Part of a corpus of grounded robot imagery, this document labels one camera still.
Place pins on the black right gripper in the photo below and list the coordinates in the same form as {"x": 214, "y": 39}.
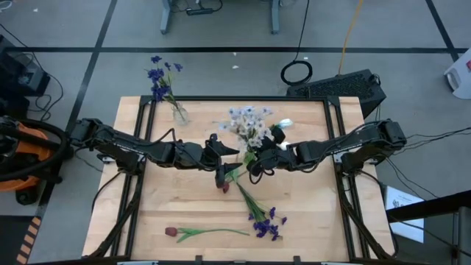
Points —
{"x": 279, "y": 158}

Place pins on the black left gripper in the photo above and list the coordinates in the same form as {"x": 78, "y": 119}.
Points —
{"x": 198, "y": 156}

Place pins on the white flower bunch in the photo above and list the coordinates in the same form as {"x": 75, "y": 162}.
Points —
{"x": 248, "y": 112}
{"x": 254, "y": 141}

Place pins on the dark red tulip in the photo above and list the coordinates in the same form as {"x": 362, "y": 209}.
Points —
{"x": 225, "y": 187}
{"x": 171, "y": 231}

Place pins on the purple flower bunch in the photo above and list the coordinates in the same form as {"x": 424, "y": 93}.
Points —
{"x": 262, "y": 226}
{"x": 159, "y": 90}

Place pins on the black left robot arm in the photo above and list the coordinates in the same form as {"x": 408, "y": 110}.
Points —
{"x": 121, "y": 143}

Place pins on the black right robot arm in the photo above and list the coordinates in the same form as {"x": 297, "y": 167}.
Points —
{"x": 349, "y": 143}

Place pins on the green glass vase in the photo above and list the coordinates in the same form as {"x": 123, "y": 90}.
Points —
{"x": 249, "y": 158}

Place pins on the clear glass vase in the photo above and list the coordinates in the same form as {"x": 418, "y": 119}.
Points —
{"x": 180, "y": 115}

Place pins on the grey desk leg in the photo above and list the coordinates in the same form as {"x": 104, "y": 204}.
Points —
{"x": 275, "y": 22}
{"x": 166, "y": 22}

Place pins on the white paper sheet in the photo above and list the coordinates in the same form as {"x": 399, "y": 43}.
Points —
{"x": 401, "y": 200}

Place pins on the black power strip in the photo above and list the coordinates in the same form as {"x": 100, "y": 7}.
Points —
{"x": 198, "y": 11}

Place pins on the orange vacuum cleaner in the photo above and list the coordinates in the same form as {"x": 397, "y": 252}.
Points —
{"x": 22, "y": 147}

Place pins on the white device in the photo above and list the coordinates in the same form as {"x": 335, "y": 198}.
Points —
{"x": 461, "y": 81}

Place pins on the orange black striped strip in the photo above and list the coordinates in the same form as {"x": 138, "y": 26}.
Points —
{"x": 28, "y": 239}

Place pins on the black equipment box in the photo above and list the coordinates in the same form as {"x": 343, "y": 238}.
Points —
{"x": 22, "y": 73}

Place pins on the black metal table frame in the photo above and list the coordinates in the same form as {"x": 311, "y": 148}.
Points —
{"x": 239, "y": 98}

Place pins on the black rail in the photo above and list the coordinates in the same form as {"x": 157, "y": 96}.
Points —
{"x": 441, "y": 204}

